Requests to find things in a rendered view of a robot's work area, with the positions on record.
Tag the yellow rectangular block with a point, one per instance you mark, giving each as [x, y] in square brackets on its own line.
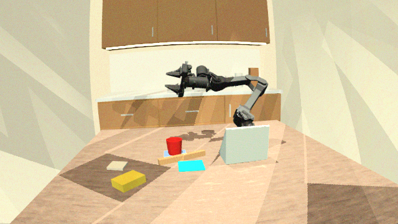
[128, 181]

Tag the tan flat bar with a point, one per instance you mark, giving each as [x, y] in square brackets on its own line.
[181, 157]

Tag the red cup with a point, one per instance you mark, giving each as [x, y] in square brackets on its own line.
[174, 146]

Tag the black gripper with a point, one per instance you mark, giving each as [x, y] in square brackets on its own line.
[189, 81]

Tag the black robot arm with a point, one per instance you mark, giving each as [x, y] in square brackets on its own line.
[242, 116]

